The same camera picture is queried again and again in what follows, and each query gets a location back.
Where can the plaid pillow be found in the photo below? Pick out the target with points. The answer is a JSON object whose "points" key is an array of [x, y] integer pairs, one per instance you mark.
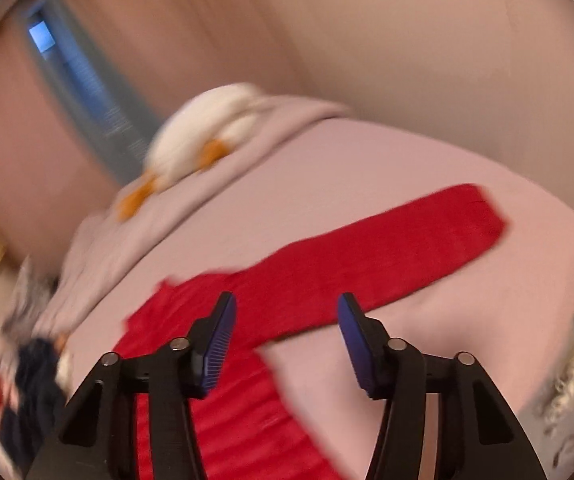
{"points": [[28, 301]]}

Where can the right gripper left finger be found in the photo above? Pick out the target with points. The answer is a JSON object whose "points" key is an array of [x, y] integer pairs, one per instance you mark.
{"points": [[95, 437]]}

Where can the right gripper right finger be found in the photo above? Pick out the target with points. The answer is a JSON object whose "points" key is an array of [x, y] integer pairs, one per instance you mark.
{"points": [[479, 436]]}

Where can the blue grey curtain panel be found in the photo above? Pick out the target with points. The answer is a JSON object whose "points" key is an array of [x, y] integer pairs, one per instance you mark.
{"points": [[108, 115]]}

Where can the grey folded duvet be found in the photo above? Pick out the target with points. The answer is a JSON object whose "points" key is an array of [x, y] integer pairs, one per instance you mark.
{"points": [[104, 250]]}

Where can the pink bed mattress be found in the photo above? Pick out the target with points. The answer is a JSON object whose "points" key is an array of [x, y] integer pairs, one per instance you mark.
{"points": [[188, 397]]}

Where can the pink curtain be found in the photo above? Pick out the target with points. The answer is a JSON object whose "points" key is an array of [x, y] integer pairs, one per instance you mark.
{"points": [[168, 50]]}

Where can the dark navy garment pile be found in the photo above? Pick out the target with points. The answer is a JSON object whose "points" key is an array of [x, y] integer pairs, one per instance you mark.
{"points": [[24, 429]]}

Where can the white plush goose toy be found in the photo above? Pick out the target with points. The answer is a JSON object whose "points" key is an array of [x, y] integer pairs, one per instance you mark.
{"points": [[204, 130]]}

